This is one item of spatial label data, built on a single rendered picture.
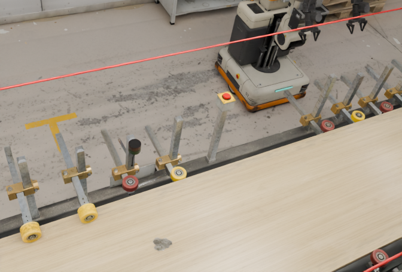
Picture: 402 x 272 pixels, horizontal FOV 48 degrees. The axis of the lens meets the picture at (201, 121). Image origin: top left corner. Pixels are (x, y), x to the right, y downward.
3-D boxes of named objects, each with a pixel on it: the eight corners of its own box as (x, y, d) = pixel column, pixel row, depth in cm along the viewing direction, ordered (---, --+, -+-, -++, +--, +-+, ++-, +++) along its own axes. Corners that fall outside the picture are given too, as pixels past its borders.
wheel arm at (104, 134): (100, 134, 252) (100, 128, 248) (106, 132, 253) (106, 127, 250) (128, 195, 227) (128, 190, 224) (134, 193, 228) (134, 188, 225)
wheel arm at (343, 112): (312, 84, 311) (314, 79, 308) (316, 83, 312) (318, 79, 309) (352, 128, 287) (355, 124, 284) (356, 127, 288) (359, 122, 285)
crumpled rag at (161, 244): (152, 251, 200) (152, 248, 198) (152, 237, 205) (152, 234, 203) (171, 251, 201) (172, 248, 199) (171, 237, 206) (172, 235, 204)
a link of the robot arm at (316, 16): (312, 1, 306) (302, 3, 302) (324, 2, 296) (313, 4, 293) (312, 18, 310) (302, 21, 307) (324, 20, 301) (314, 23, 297)
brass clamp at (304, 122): (298, 120, 288) (300, 115, 285) (314, 115, 294) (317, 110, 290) (304, 127, 285) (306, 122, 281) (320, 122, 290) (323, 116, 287)
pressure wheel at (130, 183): (119, 190, 231) (119, 177, 223) (134, 185, 235) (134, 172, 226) (125, 202, 227) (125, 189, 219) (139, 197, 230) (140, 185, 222)
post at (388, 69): (357, 115, 321) (386, 64, 286) (361, 114, 322) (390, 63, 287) (360, 119, 319) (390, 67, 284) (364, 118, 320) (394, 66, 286)
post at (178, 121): (166, 173, 257) (174, 116, 223) (171, 171, 259) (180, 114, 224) (168, 177, 256) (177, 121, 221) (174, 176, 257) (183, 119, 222)
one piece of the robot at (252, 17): (222, 60, 417) (241, -22, 357) (271, 49, 439) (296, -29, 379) (240, 83, 398) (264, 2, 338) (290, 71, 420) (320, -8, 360)
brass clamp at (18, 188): (6, 191, 208) (5, 185, 204) (37, 182, 213) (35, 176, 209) (9, 202, 204) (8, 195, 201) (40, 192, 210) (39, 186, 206)
